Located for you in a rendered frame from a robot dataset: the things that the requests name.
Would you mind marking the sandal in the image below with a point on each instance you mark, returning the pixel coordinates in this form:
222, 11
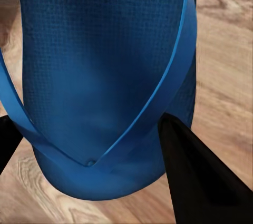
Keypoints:
97, 76

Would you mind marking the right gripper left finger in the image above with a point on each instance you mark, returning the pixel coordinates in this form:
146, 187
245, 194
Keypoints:
10, 137

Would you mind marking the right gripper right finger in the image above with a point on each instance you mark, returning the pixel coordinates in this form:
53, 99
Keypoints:
204, 190

